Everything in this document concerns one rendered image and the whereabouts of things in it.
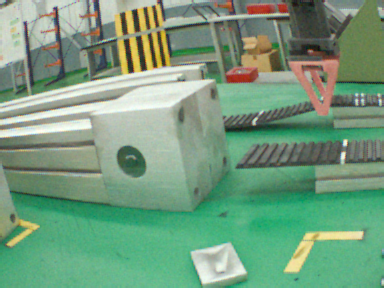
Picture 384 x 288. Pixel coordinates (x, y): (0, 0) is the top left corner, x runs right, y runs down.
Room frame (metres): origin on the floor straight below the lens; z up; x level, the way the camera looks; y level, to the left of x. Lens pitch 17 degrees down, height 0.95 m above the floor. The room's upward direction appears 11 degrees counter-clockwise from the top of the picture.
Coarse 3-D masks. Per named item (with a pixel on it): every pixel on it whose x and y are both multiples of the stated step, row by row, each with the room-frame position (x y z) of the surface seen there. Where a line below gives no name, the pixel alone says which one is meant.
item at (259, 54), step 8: (248, 40) 5.72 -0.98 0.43; (256, 40) 5.82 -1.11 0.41; (264, 40) 5.75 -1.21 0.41; (248, 48) 5.55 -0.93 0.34; (256, 48) 5.51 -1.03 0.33; (264, 48) 5.54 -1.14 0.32; (248, 56) 5.51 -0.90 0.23; (256, 56) 5.46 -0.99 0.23; (264, 56) 5.40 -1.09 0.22; (272, 56) 5.54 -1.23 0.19; (248, 64) 5.52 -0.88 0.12; (256, 64) 5.46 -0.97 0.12; (264, 64) 5.41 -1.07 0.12; (272, 64) 5.47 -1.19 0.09; (280, 64) 5.84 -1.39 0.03
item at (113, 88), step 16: (112, 80) 0.71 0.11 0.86; (128, 80) 0.69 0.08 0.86; (144, 80) 0.60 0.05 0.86; (160, 80) 0.58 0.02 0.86; (176, 80) 0.57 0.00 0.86; (192, 80) 0.64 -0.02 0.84; (32, 96) 0.83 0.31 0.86; (48, 96) 0.78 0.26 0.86; (64, 96) 0.67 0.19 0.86; (80, 96) 0.65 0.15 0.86; (96, 96) 0.63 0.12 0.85; (112, 96) 0.62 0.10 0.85; (0, 112) 0.76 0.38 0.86; (16, 112) 0.74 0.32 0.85; (32, 112) 0.73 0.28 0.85
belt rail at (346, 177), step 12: (324, 168) 0.33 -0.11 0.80; (336, 168) 0.33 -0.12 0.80; (348, 168) 0.32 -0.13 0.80; (360, 168) 0.32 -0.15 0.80; (372, 168) 0.31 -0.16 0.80; (324, 180) 0.34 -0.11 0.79; (336, 180) 0.33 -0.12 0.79; (348, 180) 0.32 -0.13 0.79; (360, 180) 0.32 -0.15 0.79; (372, 180) 0.31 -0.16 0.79; (324, 192) 0.34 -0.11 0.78
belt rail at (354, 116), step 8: (336, 112) 0.51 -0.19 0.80; (344, 112) 0.50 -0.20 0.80; (352, 112) 0.49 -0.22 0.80; (360, 112) 0.49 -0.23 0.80; (368, 112) 0.48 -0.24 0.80; (376, 112) 0.48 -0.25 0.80; (336, 120) 0.51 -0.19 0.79; (344, 120) 0.50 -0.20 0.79; (352, 120) 0.49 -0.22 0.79; (360, 120) 0.49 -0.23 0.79; (368, 120) 0.48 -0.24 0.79; (376, 120) 0.48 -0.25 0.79; (344, 128) 0.50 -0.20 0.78
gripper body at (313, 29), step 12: (288, 0) 0.55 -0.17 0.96; (288, 12) 0.53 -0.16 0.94; (300, 12) 0.51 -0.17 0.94; (312, 12) 0.50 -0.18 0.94; (324, 12) 0.51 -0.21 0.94; (300, 24) 0.51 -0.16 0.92; (312, 24) 0.50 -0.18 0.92; (324, 24) 0.51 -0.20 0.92; (300, 36) 0.52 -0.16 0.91; (312, 36) 0.51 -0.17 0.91; (324, 36) 0.50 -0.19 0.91; (288, 48) 0.50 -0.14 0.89; (300, 48) 0.49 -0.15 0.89; (312, 48) 0.53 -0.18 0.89; (324, 48) 0.48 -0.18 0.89
